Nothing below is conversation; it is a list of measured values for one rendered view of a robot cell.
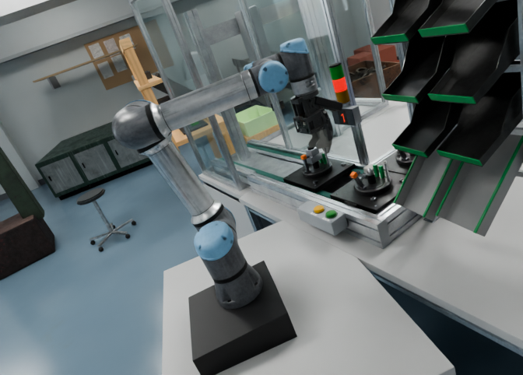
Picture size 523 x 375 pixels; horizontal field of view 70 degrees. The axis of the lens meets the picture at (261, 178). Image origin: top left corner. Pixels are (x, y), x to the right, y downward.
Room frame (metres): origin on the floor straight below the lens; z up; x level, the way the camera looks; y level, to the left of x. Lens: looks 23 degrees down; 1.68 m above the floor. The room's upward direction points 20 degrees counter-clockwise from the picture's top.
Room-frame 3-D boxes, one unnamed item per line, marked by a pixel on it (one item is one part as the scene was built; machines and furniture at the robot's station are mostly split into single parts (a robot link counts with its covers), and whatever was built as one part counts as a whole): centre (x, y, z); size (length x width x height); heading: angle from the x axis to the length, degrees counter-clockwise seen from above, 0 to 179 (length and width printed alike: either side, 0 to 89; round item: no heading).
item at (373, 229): (1.43, -0.14, 0.91); 0.89 x 0.06 x 0.11; 25
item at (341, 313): (0.97, 0.13, 0.84); 0.90 x 0.70 x 0.03; 6
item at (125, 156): (7.01, 2.54, 0.36); 1.83 x 1.70 x 0.72; 96
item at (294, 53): (1.11, -0.21, 1.53); 0.09 x 0.08 x 0.11; 90
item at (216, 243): (0.97, 0.19, 1.11); 0.13 x 0.12 x 0.14; 0
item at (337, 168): (1.56, -0.25, 0.96); 0.24 x 0.24 x 0.02; 25
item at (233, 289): (0.96, 0.19, 0.99); 0.15 x 0.15 x 0.10
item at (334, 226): (1.23, -0.17, 0.93); 0.21 x 0.07 x 0.06; 25
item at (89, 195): (3.88, 1.82, 0.29); 0.54 x 0.51 x 0.57; 178
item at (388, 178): (1.25, -0.39, 1.01); 0.24 x 0.24 x 0.13; 25
